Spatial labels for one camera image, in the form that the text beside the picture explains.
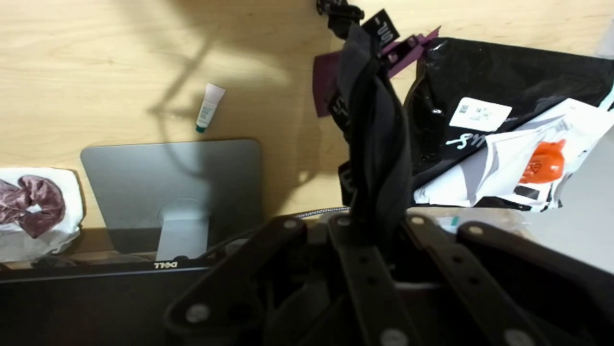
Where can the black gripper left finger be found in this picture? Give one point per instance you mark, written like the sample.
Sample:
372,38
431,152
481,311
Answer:
270,288

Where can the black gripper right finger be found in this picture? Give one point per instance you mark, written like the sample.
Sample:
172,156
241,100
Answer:
506,288

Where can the grey flat device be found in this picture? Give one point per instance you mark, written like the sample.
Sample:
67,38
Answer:
588,217

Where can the white plastic bag orange print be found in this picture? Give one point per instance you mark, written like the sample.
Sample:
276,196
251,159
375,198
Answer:
500,173

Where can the grey monitor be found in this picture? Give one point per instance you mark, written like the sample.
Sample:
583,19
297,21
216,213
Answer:
174,179

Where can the white tube with coloured cap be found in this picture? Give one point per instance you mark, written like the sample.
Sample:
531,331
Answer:
210,106

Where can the black computer monitor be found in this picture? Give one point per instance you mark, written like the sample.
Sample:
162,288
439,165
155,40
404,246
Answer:
78,307

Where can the purple cloth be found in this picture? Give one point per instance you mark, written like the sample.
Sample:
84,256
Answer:
327,83

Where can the maroon velvet scrunchie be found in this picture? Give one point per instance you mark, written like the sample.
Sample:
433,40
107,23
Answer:
32,204

